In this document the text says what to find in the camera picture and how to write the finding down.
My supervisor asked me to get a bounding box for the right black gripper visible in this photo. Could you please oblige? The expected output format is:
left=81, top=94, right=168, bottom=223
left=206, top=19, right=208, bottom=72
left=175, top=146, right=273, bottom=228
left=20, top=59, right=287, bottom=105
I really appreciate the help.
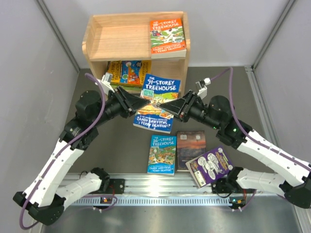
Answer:
left=160, top=90, right=221, bottom=131

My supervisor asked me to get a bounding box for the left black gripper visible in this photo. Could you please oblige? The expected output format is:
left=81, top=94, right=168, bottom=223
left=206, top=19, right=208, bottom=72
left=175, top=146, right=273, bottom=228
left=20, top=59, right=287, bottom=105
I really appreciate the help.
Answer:
left=91, top=85, right=151, bottom=127

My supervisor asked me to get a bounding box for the blue 91-Storey Treehouse book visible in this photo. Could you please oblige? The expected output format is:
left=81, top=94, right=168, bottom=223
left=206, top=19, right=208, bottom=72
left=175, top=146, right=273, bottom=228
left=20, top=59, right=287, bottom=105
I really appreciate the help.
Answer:
left=133, top=74, right=181, bottom=133

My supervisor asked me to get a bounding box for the yellow 130-Storey Treehouse book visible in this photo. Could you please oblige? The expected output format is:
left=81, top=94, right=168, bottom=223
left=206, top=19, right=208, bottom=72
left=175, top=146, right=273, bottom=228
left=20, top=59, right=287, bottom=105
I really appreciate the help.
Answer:
left=107, top=60, right=152, bottom=87

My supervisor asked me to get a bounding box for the blue 26-Storey Treehouse book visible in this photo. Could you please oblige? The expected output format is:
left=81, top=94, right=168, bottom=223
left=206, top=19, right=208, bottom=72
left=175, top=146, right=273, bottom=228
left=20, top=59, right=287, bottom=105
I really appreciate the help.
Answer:
left=147, top=135, right=177, bottom=175

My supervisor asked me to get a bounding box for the orange 78-Storey Treehouse book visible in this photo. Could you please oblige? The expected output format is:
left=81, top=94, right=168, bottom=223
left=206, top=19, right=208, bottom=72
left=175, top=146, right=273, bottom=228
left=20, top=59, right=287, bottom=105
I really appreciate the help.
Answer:
left=150, top=18, right=187, bottom=59

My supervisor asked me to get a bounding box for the lime green 65-Storey Treehouse book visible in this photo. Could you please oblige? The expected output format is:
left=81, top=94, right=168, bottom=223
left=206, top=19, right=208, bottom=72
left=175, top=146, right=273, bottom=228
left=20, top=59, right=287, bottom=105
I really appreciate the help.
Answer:
left=111, top=84, right=142, bottom=94

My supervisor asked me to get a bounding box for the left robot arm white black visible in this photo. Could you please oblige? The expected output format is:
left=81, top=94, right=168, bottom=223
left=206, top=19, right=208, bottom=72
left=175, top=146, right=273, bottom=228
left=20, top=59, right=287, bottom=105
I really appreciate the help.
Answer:
left=13, top=86, right=150, bottom=226

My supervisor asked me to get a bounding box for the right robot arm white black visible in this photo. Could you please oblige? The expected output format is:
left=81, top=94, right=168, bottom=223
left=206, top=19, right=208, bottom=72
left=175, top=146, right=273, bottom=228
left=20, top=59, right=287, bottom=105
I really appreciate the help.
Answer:
left=159, top=91, right=311, bottom=209

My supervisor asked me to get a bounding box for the dark sunset cover book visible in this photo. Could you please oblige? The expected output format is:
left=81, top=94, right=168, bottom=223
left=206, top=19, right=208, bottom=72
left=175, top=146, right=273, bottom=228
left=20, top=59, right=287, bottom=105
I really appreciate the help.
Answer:
left=176, top=131, right=206, bottom=172

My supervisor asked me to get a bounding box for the wooden two-tier bookshelf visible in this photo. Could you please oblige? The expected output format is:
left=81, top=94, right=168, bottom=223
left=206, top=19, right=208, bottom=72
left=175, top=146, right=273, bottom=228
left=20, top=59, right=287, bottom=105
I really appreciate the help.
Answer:
left=82, top=11, right=190, bottom=94

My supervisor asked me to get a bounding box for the purple Treehouse book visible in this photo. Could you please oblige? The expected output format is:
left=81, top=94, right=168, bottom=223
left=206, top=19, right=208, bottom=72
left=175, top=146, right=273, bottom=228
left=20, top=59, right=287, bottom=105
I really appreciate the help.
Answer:
left=186, top=146, right=234, bottom=188

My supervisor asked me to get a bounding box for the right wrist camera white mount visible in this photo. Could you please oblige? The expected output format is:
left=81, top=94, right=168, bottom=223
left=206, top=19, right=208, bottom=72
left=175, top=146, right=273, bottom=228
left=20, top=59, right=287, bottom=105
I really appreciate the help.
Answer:
left=195, top=78, right=211, bottom=100

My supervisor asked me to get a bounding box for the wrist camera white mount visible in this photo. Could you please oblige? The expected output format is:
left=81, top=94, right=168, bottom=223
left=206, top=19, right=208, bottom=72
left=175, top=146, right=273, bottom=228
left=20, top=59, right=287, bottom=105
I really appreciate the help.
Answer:
left=195, top=78, right=211, bottom=100
left=101, top=72, right=114, bottom=95

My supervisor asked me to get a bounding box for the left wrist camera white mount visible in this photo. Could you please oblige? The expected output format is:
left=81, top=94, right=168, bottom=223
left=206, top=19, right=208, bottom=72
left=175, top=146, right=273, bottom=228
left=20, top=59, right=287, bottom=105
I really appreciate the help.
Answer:
left=101, top=72, right=114, bottom=95

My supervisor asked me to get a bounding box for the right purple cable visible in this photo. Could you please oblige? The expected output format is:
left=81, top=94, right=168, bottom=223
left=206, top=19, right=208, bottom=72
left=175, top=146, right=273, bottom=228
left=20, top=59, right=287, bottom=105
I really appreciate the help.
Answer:
left=210, top=67, right=311, bottom=212

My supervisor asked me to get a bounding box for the purple cable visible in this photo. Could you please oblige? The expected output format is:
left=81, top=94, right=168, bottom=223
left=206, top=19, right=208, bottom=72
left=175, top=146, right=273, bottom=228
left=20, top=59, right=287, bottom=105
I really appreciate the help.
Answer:
left=210, top=67, right=311, bottom=212
left=19, top=73, right=118, bottom=230

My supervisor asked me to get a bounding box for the aluminium mounting rail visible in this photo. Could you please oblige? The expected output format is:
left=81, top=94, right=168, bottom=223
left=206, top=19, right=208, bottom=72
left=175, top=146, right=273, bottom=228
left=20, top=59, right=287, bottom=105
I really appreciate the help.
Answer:
left=56, top=168, right=291, bottom=201

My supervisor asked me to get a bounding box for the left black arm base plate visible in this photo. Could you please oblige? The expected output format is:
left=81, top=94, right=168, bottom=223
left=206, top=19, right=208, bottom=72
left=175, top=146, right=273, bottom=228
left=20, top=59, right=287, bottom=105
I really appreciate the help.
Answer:
left=103, top=179, right=125, bottom=195

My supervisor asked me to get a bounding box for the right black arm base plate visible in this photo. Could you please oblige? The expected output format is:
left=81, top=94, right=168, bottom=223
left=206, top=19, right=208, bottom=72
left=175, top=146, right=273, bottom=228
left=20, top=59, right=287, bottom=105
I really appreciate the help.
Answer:
left=211, top=178, right=244, bottom=198

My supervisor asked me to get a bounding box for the slotted grey cable duct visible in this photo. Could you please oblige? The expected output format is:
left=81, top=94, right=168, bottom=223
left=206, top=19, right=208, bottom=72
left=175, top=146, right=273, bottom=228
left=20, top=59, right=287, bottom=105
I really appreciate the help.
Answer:
left=72, top=196, right=245, bottom=207

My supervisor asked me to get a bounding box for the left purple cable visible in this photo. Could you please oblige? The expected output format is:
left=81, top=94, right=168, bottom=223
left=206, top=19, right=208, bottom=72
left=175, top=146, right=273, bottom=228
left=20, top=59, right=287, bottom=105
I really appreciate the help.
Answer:
left=19, top=73, right=118, bottom=230

